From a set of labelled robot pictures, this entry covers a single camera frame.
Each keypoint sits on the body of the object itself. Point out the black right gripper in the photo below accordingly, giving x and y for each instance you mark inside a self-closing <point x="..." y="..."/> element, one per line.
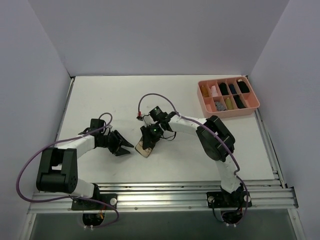
<point x="148" y="138"/>

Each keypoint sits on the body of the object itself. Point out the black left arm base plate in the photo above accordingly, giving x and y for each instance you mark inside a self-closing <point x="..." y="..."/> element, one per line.
<point x="106" y="201"/>

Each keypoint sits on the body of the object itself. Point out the black white rolled garment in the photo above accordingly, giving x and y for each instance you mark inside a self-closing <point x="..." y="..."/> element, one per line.
<point x="243" y="86"/>

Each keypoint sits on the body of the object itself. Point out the dark blue rolled garment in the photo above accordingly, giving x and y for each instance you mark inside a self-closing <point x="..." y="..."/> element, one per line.
<point x="232" y="89"/>

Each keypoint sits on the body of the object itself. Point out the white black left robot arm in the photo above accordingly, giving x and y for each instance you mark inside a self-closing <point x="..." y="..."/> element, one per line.
<point x="58" y="167"/>

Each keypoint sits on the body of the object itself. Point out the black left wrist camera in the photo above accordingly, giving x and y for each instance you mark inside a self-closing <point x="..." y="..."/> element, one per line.
<point x="96" y="123"/>

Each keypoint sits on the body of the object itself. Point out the aluminium frame rail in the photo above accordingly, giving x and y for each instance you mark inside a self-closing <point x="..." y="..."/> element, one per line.
<point x="191" y="196"/>

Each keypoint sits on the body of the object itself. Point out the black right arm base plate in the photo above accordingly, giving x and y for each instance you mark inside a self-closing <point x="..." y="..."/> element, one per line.
<point x="223" y="199"/>

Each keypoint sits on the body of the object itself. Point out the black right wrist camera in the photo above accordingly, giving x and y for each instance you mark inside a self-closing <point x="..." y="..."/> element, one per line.
<point x="157" y="113"/>

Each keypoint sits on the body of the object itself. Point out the pink divided storage box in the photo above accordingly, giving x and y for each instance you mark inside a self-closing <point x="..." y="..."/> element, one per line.
<point x="250" y="99"/>

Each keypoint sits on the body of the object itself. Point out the orange rolled garment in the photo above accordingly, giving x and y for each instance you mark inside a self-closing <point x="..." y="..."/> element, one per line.
<point x="204" y="91"/>

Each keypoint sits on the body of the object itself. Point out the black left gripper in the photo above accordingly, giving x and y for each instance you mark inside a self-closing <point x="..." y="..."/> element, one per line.
<point x="114" y="142"/>

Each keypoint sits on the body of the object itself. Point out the pink white rolled garment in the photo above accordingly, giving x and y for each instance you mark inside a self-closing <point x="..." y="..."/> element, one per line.
<point x="214" y="91"/>

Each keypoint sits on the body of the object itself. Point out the brown underwear cream waistband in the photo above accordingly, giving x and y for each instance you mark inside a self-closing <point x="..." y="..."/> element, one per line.
<point x="143" y="152"/>

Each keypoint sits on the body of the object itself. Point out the black rolled garment lower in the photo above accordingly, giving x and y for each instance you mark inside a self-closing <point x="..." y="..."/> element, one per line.
<point x="238" y="102"/>

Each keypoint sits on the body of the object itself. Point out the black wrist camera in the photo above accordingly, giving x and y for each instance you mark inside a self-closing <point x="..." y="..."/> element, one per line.
<point x="157" y="113"/>
<point x="96" y="123"/>

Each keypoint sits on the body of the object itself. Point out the grey patterned rolled garment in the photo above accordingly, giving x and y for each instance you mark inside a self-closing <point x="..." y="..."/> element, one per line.
<point x="219" y="106"/>

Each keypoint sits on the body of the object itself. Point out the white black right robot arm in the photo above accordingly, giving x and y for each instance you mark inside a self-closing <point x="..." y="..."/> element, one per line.
<point x="215" y="138"/>

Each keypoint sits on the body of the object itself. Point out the yellow rolled garment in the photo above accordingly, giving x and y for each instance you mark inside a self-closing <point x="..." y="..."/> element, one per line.
<point x="229" y="104"/>

